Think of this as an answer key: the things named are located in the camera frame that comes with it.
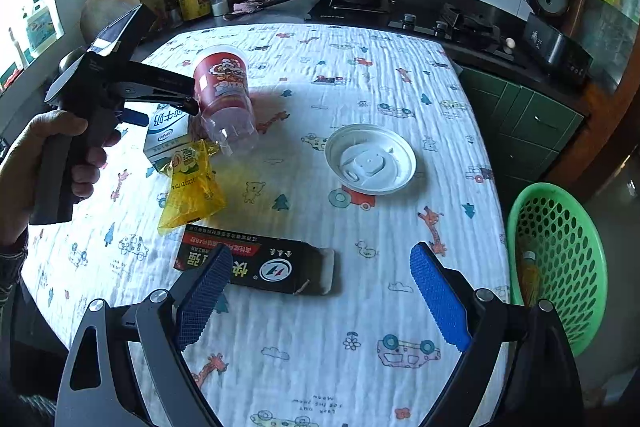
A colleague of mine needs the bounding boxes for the white milk carton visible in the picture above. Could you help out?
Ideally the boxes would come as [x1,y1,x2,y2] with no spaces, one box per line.
[143,109,193,168]

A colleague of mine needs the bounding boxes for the yellow drink bottle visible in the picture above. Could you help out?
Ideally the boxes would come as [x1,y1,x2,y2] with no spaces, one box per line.
[520,249,543,306]

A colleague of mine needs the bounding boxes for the white plastic cup lid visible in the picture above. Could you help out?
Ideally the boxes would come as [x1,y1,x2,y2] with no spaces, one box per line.
[325,123,417,195]

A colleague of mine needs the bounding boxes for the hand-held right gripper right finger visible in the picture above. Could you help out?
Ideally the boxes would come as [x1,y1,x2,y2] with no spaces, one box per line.
[409,242,583,427]

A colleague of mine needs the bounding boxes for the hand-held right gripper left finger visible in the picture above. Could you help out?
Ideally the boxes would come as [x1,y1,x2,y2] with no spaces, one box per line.
[55,243,233,427]

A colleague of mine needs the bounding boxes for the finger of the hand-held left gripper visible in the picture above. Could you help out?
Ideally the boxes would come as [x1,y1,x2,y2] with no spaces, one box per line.
[120,106,150,128]
[112,63,202,115]

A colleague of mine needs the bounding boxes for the black rice cooker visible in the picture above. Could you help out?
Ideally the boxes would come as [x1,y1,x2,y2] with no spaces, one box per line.
[522,0,593,88]

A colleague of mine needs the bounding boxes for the yellow plastic wrapper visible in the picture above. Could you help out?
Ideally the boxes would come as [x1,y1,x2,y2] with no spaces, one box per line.
[159,139,227,236]

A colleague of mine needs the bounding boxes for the black induction cooker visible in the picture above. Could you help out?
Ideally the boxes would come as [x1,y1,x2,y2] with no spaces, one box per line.
[306,0,396,28]

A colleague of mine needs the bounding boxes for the green base cabinets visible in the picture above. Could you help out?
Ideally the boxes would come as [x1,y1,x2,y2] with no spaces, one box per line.
[457,67,586,182]

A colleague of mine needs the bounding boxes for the black gas stove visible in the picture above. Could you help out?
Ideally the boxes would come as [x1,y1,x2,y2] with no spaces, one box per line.
[387,2,526,68]

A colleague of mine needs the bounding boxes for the black cardboard box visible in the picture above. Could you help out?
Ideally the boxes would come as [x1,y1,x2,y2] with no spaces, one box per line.
[173,225,337,297]

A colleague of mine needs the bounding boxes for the red label plastic cup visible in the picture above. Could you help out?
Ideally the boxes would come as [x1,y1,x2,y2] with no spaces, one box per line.
[192,46,260,158]

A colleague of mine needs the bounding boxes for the pink cloth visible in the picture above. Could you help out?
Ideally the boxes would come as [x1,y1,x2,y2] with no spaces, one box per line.
[232,0,271,15]

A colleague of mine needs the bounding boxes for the wooden glass door cabinet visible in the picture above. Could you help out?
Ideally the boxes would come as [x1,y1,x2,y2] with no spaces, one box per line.
[560,0,640,188]

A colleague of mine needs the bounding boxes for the green plastic basket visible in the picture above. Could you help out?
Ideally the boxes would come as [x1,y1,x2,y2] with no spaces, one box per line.
[507,182,608,358]

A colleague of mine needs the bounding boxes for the person's left hand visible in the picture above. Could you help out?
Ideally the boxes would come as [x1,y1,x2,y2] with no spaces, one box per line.
[0,109,123,244]

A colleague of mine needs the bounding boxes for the printed blanket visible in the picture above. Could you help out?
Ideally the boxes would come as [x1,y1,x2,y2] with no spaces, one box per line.
[20,23,512,427]

